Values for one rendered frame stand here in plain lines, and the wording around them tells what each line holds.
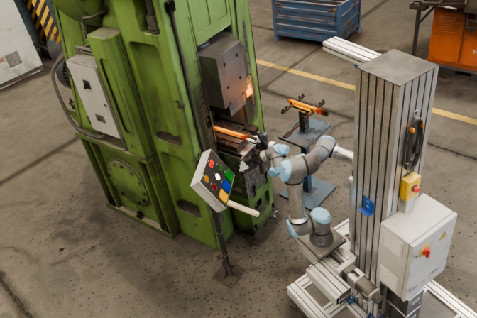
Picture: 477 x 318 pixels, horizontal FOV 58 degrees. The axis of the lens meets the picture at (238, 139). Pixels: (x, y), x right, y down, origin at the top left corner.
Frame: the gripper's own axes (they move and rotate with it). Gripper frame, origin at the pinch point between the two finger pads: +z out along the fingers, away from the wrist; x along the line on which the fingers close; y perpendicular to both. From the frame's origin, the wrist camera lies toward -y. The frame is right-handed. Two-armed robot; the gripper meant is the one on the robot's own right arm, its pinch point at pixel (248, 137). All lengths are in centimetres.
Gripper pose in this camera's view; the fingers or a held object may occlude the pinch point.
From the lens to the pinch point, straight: 337.0
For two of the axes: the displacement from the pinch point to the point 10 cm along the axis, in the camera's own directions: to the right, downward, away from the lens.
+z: -8.1, -2.4, 5.3
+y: 1.5, 8.0, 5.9
